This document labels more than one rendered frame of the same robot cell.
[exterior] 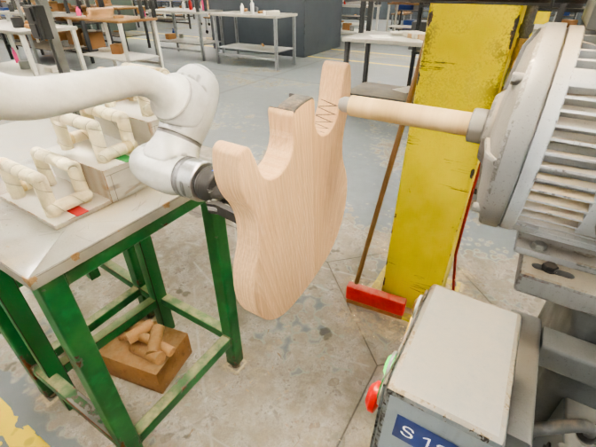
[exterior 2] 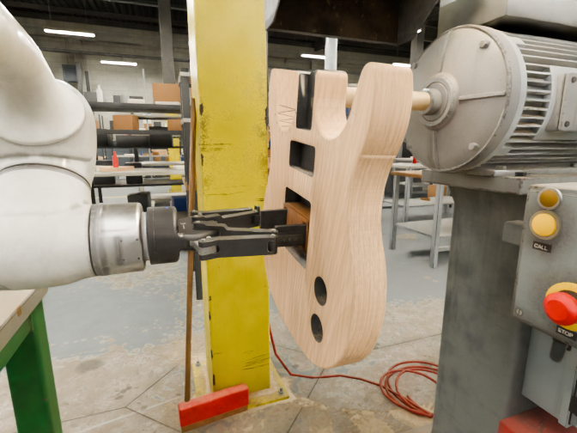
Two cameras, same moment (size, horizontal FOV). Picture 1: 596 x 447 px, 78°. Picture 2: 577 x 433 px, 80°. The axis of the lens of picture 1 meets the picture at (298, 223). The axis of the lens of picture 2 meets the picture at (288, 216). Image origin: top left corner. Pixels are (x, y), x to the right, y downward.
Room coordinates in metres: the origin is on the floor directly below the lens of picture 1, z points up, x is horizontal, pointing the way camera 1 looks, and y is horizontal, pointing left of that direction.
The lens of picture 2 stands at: (0.29, 0.42, 1.17)
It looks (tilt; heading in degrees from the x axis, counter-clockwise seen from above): 12 degrees down; 309
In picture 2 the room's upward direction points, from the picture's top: straight up
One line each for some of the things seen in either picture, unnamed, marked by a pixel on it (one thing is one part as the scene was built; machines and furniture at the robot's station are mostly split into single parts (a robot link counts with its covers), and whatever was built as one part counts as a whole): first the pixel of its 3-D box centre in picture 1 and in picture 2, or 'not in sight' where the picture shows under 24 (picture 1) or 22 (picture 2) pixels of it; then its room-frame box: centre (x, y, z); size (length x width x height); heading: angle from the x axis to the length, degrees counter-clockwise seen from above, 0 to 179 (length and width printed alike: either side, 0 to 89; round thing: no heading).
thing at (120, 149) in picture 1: (118, 150); not in sight; (0.92, 0.47, 1.04); 0.11 x 0.03 x 0.03; 149
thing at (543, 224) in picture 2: not in sight; (546, 224); (0.30, -0.14, 1.07); 0.03 x 0.01 x 0.03; 149
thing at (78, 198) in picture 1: (70, 201); not in sight; (0.78, 0.56, 0.96); 0.11 x 0.03 x 0.03; 149
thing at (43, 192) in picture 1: (46, 198); not in sight; (0.76, 0.59, 0.99); 0.03 x 0.03 x 0.09
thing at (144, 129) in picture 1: (145, 135); not in sight; (1.10, 0.47, 1.02); 0.27 x 0.15 x 0.17; 59
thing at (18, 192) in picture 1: (11, 180); not in sight; (0.85, 0.73, 0.99); 0.03 x 0.03 x 0.09
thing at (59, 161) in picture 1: (54, 160); not in sight; (0.87, 0.62, 1.04); 0.20 x 0.03 x 0.03; 58
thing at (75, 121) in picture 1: (74, 120); not in sight; (0.94, 0.58, 1.12); 0.20 x 0.03 x 0.03; 58
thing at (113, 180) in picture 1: (104, 165); not in sight; (0.97, 0.56, 0.98); 0.27 x 0.16 x 0.09; 59
